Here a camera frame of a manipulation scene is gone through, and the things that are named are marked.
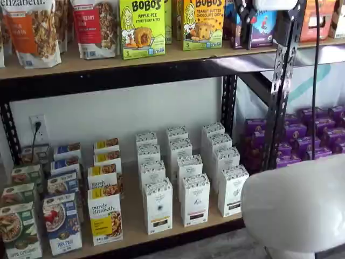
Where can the purple Annie's box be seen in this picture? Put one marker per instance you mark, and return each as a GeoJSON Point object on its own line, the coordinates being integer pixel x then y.
{"type": "Point", "coordinates": [307, 114]}
{"type": "Point", "coordinates": [323, 153]}
{"type": "Point", "coordinates": [304, 145]}
{"type": "Point", "coordinates": [291, 120]}
{"type": "Point", "coordinates": [334, 137]}
{"type": "Point", "coordinates": [253, 143]}
{"type": "Point", "coordinates": [337, 112]}
{"type": "Point", "coordinates": [284, 149]}
{"type": "Point", "coordinates": [288, 162]}
{"type": "Point", "coordinates": [256, 126]}
{"type": "Point", "coordinates": [295, 132]}
{"type": "Point", "coordinates": [327, 126]}

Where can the blue Zbar box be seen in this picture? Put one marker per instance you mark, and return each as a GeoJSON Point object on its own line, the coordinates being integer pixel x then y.
{"type": "Point", "coordinates": [264, 27]}

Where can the white teal plastic sheet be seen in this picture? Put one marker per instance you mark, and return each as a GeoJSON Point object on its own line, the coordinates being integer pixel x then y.
{"type": "Point", "coordinates": [310, 81]}

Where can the white wall outlet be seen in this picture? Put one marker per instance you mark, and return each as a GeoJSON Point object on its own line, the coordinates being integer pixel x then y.
{"type": "Point", "coordinates": [39, 132]}

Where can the blue cereal box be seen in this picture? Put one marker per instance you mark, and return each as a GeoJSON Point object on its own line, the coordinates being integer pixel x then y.
{"type": "Point", "coordinates": [62, 226]}
{"type": "Point", "coordinates": [63, 183]}
{"type": "Point", "coordinates": [64, 164]}
{"type": "Point", "coordinates": [67, 149]}

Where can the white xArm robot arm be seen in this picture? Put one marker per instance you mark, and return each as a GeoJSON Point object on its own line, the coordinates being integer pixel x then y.
{"type": "Point", "coordinates": [296, 202]}

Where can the orange Bobo's peanut butter box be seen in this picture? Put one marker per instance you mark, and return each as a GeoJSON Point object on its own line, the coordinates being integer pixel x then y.
{"type": "Point", "coordinates": [179, 19]}
{"type": "Point", "coordinates": [203, 24]}

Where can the white box dark strip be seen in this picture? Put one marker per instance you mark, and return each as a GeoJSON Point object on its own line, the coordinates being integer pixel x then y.
{"type": "Point", "coordinates": [213, 129]}
{"type": "Point", "coordinates": [226, 159]}
{"type": "Point", "coordinates": [233, 191]}
{"type": "Point", "coordinates": [219, 143]}

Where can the black metal shelf frame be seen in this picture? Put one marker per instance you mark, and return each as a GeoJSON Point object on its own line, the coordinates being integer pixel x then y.
{"type": "Point", "coordinates": [283, 67]}
{"type": "Point", "coordinates": [107, 83]}

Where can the green Bobo's apple pie box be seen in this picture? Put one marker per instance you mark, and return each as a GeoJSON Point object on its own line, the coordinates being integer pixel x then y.
{"type": "Point", "coordinates": [168, 21]}
{"type": "Point", "coordinates": [141, 29]}

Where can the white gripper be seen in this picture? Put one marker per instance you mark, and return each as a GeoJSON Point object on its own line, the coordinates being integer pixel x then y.
{"type": "Point", "coordinates": [275, 3]}

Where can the yellow purely elizabeth box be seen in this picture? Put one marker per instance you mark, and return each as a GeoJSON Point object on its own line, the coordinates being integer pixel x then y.
{"type": "Point", "coordinates": [105, 215]}
{"type": "Point", "coordinates": [107, 159]}
{"type": "Point", "coordinates": [106, 144]}
{"type": "Point", "coordinates": [102, 178]}

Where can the green cereal box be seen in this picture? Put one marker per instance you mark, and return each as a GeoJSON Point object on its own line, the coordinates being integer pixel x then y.
{"type": "Point", "coordinates": [35, 155]}
{"type": "Point", "coordinates": [19, 232]}
{"type": "Point", "coordinates": [25, 175]}
{"type": "Point", "coordinates": [17, 194]}

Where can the orange purely elizabeth granola bag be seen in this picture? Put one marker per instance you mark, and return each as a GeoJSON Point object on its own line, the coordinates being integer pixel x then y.
{"type": "Point", "coordinates": [63, 21]}
{"type": "Point", "coordinates": [29, 32]}

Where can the white box pink strip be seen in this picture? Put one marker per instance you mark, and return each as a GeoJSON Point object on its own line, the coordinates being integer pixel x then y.
{"type": "Point", "coordinates": [180, 149]}
{"type": "Point", "coordinates": [176, 132]}
{"type": "Point", "coordinates": [190, 167]}
{"type": "Point", "coordinates": [195, 199]}

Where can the brown white snack box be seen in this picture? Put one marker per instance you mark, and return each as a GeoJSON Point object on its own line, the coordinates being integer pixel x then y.
{"type": "Point", "coordinates": [339, 19]}

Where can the red purely elizabeth granola bag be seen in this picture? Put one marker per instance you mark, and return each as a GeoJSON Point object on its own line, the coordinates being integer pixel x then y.
{"type": "Point", "coordinates": [94, 27]}

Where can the orange snack box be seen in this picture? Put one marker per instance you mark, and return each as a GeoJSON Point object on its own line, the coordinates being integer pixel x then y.
{"type": "Point", "coordinates": [315, 19]}

